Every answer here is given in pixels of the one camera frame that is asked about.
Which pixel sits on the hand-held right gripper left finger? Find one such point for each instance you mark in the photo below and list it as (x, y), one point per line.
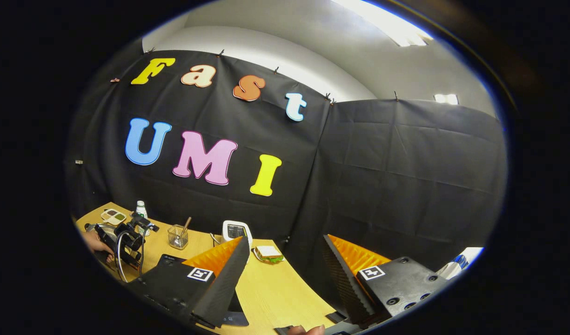
(226, 284)

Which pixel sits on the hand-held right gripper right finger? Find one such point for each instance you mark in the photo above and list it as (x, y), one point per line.
(345, 284)

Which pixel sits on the black induction cooktop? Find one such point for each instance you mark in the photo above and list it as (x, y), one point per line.
(237, 316)

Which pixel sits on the divided dish of beans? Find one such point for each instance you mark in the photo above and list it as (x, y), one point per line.
(113, 216)

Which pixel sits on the white drink bottle green label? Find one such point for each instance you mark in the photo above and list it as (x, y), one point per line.
(141, 210)

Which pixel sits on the sandwich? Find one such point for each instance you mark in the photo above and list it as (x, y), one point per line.
(268, 252)

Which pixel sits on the white toaster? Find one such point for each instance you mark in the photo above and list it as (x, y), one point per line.
(227, 228)

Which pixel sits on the black backdrop cloth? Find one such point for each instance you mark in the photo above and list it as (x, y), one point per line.
(405, 186)

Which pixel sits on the white and blue object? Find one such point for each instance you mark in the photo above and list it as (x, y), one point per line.
(461, 263)

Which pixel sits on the small ceiling light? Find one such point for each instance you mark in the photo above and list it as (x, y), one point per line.
(446, 99)

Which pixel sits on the long ceiling light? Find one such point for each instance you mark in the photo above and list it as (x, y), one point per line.
(387, 23)

